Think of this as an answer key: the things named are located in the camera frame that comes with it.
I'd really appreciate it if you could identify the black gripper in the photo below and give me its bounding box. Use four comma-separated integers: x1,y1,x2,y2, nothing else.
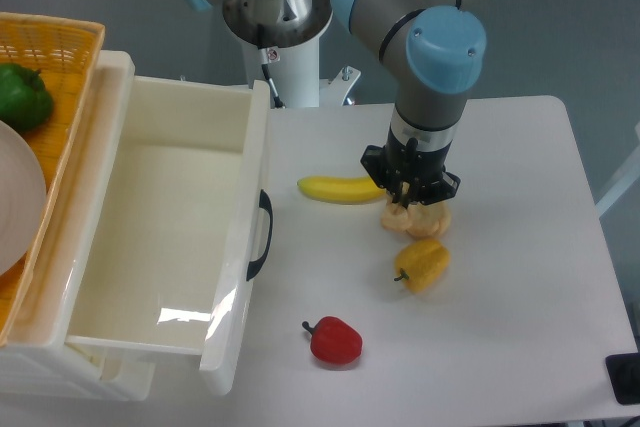
360,134,460,205

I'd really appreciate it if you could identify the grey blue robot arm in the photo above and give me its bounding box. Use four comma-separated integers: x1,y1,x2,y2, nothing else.
186,0,487,206

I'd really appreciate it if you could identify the round toy bread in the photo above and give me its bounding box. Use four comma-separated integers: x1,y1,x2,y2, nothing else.
407,201,451,238

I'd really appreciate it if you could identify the white open upper drawer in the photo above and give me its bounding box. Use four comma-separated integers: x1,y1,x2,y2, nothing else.
67,77,270,396

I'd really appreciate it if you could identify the white drawer cabinet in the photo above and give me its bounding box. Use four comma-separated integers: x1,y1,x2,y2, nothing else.
1,51,155,401

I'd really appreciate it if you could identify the yellow toy banana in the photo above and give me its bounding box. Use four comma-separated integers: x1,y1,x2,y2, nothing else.
297,176,385,204

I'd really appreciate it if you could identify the yellow toy bell pepper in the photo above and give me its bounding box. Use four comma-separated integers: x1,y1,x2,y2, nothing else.
394,238,451,294

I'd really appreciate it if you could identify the red toy bell pepper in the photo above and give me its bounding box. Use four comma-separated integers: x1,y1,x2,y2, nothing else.
302,316,363,366

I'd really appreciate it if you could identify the black device at edge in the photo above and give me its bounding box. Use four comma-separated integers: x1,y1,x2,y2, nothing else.
605,352,640,405

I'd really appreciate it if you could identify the orange plastic basket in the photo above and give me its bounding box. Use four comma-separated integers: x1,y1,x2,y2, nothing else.
1,12,105,345

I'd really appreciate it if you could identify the white round plate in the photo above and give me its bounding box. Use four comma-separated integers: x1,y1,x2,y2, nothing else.
1,122,46,274

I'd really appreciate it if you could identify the green toy bell pepper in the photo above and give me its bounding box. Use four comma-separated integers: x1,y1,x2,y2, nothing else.
1,63,54,133

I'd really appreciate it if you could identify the black drawer handle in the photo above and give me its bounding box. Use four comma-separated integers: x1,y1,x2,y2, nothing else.
246,190,274,281

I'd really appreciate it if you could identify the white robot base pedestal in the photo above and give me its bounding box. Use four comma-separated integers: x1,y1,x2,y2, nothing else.
222,0,361,108

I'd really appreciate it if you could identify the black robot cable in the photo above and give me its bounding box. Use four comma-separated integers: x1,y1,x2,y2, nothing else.
256,26,287,109

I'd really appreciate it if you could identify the white frame at right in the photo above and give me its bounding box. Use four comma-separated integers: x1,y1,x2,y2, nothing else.
595,124,639,218

